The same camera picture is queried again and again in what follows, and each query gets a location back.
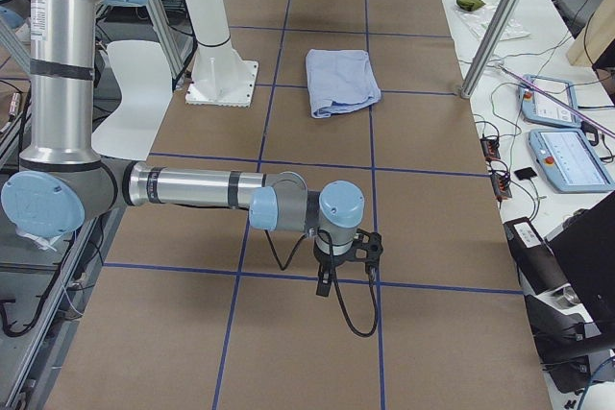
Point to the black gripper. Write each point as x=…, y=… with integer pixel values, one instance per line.
x=328, y=260

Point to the light blue striped shirt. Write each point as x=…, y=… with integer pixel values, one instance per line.
x=340, y=81

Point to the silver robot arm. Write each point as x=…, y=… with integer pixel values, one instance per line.
x=74, y=170

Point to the small black phone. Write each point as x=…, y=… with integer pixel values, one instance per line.
x=525, y=174

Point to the far teach pendant tablet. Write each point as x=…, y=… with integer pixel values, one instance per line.
x=536, y=108

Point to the teach pendant tablet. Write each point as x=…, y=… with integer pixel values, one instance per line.
x=569, y=162
x=536, y=108

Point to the near teach pendant tablet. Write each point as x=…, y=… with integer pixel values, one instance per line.
x=569, y=162

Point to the green fabric pouch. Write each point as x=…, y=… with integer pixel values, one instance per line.
x=470, y=5

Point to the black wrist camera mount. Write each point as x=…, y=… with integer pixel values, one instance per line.
x=367, y=249

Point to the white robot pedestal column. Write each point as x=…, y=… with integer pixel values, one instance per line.
x=219, y=75

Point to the aluminium frame post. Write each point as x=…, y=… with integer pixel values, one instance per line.
x=487, y=46

